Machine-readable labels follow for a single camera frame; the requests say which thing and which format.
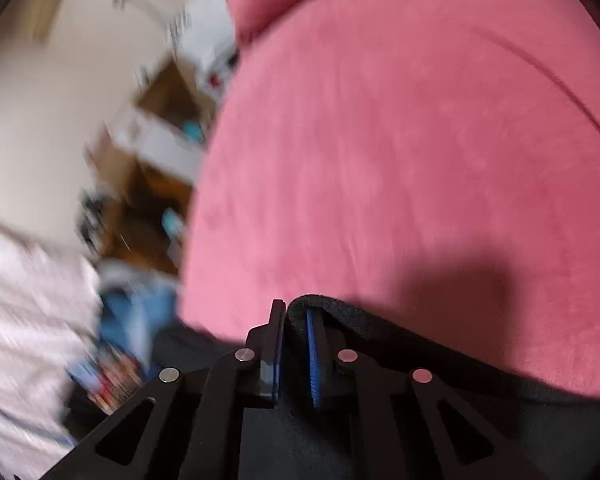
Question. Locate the teal round lid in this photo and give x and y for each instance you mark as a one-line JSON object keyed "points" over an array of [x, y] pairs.
{"points": [[174, 222]]}

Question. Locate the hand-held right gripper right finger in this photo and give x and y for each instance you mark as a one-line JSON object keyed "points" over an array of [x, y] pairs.
{"points": [[314, 360]]}

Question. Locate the blue plastic box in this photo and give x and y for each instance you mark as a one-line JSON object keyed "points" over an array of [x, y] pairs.
{"points": [[135, 315]]}

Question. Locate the white patterned cloth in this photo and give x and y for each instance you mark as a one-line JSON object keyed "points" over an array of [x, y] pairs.
{"points": [[25, 320]]}

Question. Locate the wooden desk cabinet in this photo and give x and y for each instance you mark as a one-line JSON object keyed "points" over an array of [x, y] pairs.
{"points": [[150, 190]]}

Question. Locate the white nightstand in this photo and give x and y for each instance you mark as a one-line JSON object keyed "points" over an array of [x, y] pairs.
{"points": [[207, 35]]}

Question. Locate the black fleece garment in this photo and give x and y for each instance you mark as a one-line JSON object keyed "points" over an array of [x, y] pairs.
{"points": [[555, 435]]}

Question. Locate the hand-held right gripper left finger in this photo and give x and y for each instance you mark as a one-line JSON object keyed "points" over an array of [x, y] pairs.
{"points": [[277, 355]]}

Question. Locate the pink bed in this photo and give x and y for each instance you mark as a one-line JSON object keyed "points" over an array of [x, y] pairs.
{"points": [[405, 160]]}

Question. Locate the colourful packet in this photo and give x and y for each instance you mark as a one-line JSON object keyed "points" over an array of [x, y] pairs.
{"points": [[110, 380]]}

